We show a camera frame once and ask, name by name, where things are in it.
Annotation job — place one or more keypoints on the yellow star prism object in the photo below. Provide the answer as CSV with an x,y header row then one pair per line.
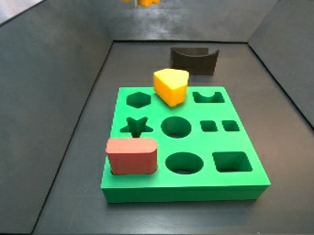
x,y
145,3

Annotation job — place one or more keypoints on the green shape sorter board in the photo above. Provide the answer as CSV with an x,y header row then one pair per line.
x,y
206,159

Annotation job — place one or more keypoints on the black curved fixture stand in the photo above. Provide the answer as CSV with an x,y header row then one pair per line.
x,y
196,60

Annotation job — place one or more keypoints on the yellow wedge block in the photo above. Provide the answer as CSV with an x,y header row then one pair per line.
x,y
170,84

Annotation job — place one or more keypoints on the red rounded block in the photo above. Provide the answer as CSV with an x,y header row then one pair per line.
x,y
133,155

